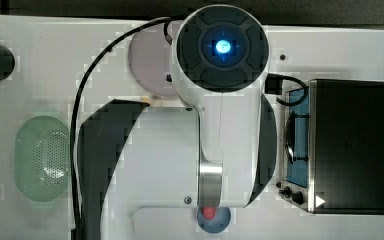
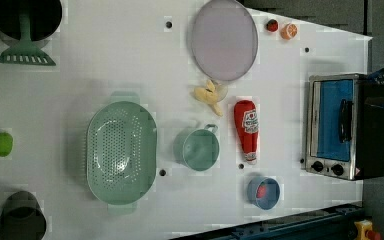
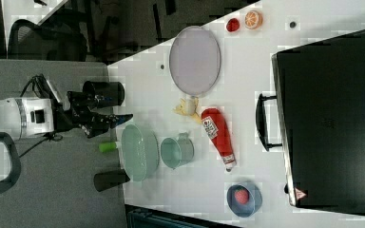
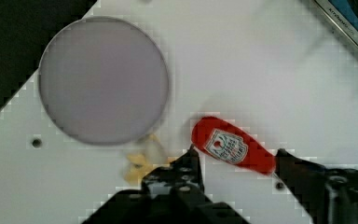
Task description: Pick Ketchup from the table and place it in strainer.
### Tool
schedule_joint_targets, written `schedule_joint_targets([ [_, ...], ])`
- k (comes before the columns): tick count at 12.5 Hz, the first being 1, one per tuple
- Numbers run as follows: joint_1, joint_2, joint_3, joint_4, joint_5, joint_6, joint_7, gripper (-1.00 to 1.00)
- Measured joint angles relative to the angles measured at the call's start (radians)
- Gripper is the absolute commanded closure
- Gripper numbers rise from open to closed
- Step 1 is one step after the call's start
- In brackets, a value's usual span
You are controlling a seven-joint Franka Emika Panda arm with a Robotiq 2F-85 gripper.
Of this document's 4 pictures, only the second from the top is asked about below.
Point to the red plush ketchup bottle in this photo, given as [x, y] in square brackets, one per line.
[247, 126]

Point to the green plastic strainer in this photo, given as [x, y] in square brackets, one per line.
[121, 144]

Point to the peeled toy banana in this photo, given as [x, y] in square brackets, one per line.
[211, 94]

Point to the green mug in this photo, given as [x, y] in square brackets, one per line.
[197, 149]

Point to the grey round plate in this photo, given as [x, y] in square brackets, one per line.
[224, 40]

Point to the toy strawberry in bowl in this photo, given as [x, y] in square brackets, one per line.
[261, 191]

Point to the blue bowl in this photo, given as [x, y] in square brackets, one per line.
[272, 196]

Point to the red toy strawberry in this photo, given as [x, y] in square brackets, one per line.
[272, 25]

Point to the toy orange half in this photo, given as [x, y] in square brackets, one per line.
[289, 31]

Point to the black pot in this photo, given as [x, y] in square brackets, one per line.
[44, 17]

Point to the green plastic spatula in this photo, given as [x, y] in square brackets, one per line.
[25, 52]

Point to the green toy apple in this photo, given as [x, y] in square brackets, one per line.
[6, 144]

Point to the black cylindrical cup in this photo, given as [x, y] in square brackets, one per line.
[22, 218]

